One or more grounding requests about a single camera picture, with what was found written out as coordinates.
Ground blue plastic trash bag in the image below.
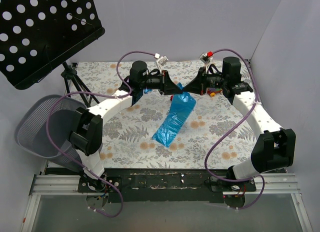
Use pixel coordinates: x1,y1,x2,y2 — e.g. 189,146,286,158
152,91,196,148

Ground small blue bag piece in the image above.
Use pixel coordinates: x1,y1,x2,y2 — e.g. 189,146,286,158
143,89,152,94

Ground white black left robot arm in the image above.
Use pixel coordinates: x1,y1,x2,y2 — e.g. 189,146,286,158
68,60,183,192

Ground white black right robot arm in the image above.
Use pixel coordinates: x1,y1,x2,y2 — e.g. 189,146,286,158
183,52,296,191

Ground grey mesh trash bin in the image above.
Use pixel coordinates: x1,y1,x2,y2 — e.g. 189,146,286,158
14,94,86,173

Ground colourful toy brick car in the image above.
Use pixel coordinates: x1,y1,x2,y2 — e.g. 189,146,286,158
206,87,223,97

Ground floral table mat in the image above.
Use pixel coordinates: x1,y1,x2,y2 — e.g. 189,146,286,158
69,60,266,170

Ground black perforated music stand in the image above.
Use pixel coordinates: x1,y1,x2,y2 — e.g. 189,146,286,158
0,0,109,110

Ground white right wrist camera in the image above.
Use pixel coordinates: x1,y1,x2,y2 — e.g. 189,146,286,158
199,51,214,73

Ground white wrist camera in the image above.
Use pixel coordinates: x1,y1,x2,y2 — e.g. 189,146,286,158
154,53,169,72
199,51,214,73

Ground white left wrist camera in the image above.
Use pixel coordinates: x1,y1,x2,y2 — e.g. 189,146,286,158
154,53,169,72

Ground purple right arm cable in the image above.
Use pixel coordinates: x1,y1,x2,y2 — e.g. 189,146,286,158
204,48,266,211

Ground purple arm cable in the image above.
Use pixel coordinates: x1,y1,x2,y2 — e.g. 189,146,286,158
45,50,161,219
204,48,266,211

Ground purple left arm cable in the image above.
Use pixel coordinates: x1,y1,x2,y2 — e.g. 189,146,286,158
45,50,161,219

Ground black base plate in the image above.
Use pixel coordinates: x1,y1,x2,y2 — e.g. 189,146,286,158
75,168,257,207

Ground aluminium frame rail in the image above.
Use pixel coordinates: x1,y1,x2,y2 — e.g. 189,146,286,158
20,174,97,232

